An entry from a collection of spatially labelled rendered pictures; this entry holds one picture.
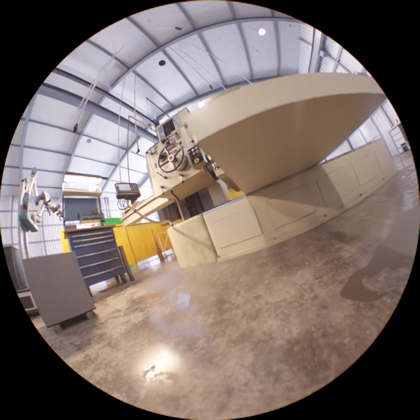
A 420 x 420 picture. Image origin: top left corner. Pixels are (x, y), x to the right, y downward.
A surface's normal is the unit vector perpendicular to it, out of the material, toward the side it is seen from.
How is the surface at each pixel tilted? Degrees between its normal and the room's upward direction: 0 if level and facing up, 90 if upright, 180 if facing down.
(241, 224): 90
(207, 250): 90
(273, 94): 90
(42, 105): 169
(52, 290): 90
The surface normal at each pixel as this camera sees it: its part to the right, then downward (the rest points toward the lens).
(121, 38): 0.18, 0.98
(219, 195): -0.35, 0.00
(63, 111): 0.51, 0.84
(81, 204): 0.85, -0.37
